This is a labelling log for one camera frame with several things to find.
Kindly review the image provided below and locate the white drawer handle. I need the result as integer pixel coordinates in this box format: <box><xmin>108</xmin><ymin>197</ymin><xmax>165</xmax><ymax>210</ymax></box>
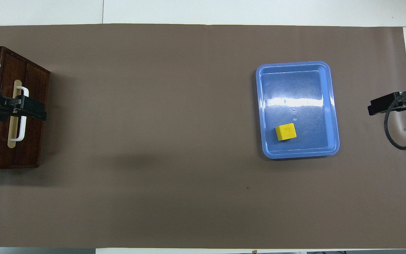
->
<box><xmin>11</xmin><ymin>86</ymin><xmax>29</xmax><ymax>142</ymax></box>

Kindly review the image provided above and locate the yellow block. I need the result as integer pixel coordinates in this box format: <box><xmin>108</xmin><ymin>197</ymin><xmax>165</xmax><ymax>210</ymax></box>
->
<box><xmin>275</xmin><ymin>123</ymin><xmax>297</xmax><ymax>141</ymax></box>

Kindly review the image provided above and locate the blue plastic tray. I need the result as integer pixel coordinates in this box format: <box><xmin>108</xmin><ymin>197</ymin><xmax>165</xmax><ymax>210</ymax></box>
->
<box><xmin>256</xmin><ymin>61</ymin><xmax>340</xmax><ymax>159</ymax></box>

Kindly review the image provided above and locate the brown paper table mat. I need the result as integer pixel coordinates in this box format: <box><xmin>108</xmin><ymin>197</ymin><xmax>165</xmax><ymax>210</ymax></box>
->
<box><xmin>0</xmin><ymin>24</ymin><xmax>406</xmax><ymax>248</ymax></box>

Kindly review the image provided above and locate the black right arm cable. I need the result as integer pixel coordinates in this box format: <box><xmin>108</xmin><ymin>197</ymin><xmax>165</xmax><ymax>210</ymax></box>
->
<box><xmin>383</xmin><ymin>90</ymin><xmax>406</xmax><ymax>151</ymax></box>

